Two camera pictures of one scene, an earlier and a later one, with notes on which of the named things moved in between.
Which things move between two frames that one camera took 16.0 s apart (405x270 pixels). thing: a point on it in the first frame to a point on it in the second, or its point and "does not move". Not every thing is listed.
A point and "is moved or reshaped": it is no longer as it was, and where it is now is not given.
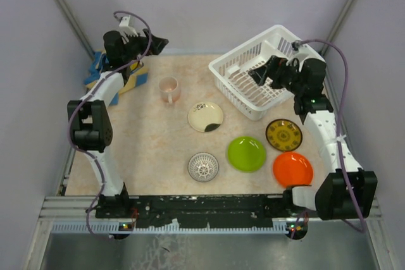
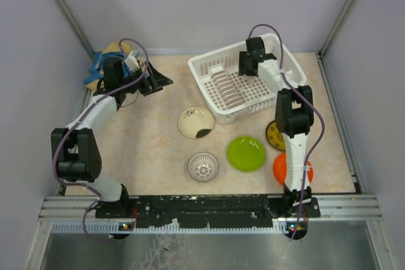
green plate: x=246 y=153 does not move
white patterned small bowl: x=203 y=167 does not move
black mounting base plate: x=197 y=211 does not move
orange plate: x=292 y=169 does not move
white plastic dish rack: x=231 y=70 is moved or reshaped
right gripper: x=275 y=67 to x=242 y=69
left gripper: x=157 y=45 to x=157 y=80
